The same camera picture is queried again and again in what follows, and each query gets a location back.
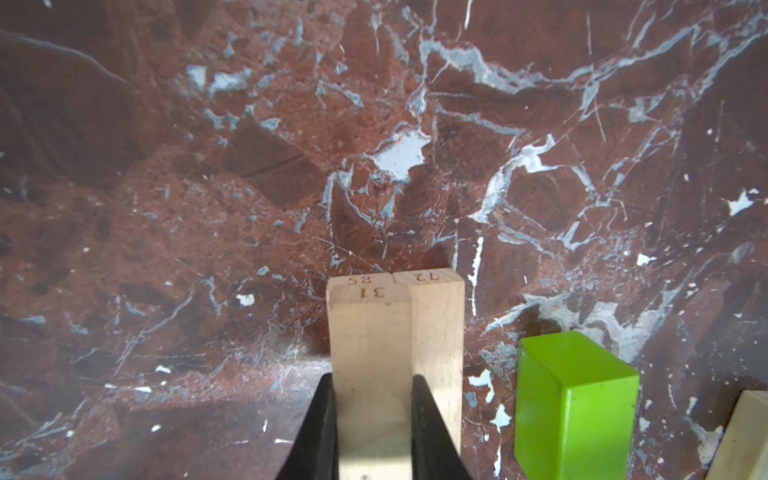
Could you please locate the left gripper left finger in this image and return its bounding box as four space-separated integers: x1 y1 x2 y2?
276 373 339 480

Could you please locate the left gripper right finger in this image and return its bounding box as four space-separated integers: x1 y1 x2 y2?
411 375 472 480

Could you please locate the wood block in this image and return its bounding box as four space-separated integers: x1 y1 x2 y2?
706 390 768 480
326 273 412 479
394 268 465 450

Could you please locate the green block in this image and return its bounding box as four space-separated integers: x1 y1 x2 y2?
514 331 640 479

